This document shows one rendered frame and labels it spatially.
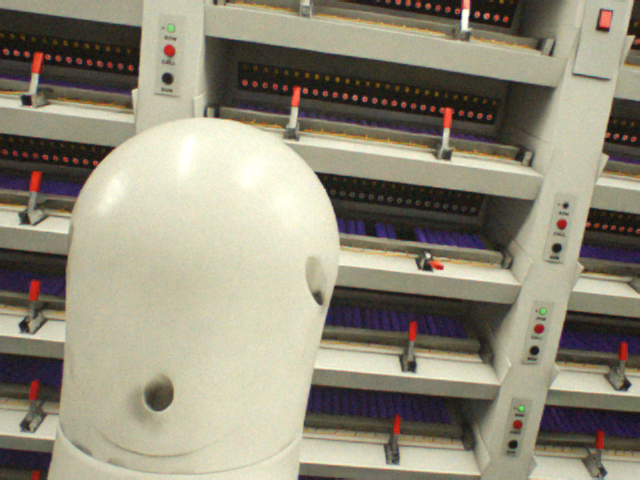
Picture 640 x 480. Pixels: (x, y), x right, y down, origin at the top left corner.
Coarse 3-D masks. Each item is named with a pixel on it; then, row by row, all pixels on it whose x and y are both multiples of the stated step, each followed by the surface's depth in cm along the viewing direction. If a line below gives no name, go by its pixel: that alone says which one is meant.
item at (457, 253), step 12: (348, 240) 72; (360, 240) 72; (372, 240) 72; (384, 240) 73; (396, 240) 74; (372, 252) 71; (396, 252) 72; (408, 252) 73; (432, 252) 73; (444, 252) 73; (456, 252) 73; (468, 252) 73; (480, 252) 74; (492, 252) 75; (468, 264) 73; (492, 264) 73
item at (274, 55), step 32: (32, 32) 78; (64, 32) 79; (96, 32) 79; (128, 32) 79; (512, 32) 82; (288, 64) 81; (320, 64) 82; (352, 64) 82; (384, 64) 82; (224, 96) 82; (480, 224) 89
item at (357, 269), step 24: (432, 216) 85; (456, 216) 85; (504, 240) 78; (360, 264) 69; (384, 264) 70; (408, 264) 71; (456, 264) 74; (504, 264) 74; (528, 264) 69; (384, 288) 71; (408, 288) 71; (432, 288) 71; (456, 288) 71; (480, 288) 71; (504, 288) 71
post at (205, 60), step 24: (144, 0) 60; (168, 0) 60; (192, 0) 61; (144, 24) 61; (192, 24) 61; (144, 48) 61; (192, 48) 62; (216, 48) 71; (144, 72) 62; (192, 72) 62; (216, 72) 73; (144, 96) 62; (168, 96) 63; (192, 96) 63; (144, 120) 63; (168, 120) 63
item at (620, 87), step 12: (636, 24) 78; (636, 36) 80; (624, 48) 64; (636, 48) 81; (624, 60) 71; (636, 60) 71; (624, 72) 65; (636, 72) 65; (624, 84) 66; (636, 84) 66; (624, 96) 67; (636, 96) 67
